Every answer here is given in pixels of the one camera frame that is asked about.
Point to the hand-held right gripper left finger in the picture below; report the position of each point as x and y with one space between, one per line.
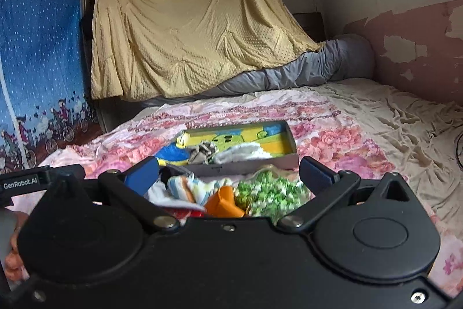
141 174

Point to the green patterned cloth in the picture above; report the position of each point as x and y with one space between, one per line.
275 193

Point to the person's left hand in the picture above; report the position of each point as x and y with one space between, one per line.
16 258

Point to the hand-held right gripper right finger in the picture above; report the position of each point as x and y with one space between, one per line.
315 172

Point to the red lidded plastic container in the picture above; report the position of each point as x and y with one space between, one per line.
188 214

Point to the colourful striped cloth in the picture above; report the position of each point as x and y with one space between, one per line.
188 187

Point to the grey patterned cloth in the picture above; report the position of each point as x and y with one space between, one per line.
202 153

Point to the orange knit cloth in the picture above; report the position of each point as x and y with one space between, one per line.
224 202

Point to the beige bed sheet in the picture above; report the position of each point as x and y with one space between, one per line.
398 120

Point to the blue printed curtain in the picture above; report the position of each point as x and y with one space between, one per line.
36 41

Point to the grey cardboard box tray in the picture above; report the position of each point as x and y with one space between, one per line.
238 166

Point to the dark wooden headboard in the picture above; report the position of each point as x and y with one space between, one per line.
311 25

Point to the pink floral bed cover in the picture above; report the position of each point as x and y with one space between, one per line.
325 139

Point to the yellow dotted blanket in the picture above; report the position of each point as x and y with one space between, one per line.
188 23

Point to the white cloth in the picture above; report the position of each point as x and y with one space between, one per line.
238 153

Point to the grey bolster pillow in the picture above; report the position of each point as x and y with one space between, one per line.
325 63

